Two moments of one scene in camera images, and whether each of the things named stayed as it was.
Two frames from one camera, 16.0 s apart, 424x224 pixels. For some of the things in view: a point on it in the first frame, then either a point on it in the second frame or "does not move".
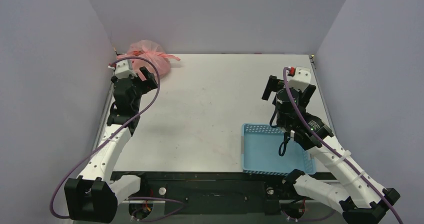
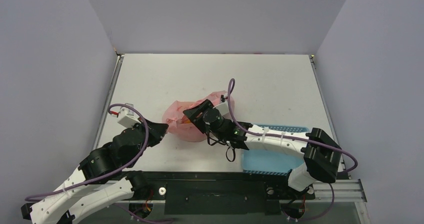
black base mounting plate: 172,193 does not move
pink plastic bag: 148,54 -> 181,126
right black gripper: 272,87 -> 197,113
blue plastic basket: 260,146 does not move
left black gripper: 149,77 -> 157,130
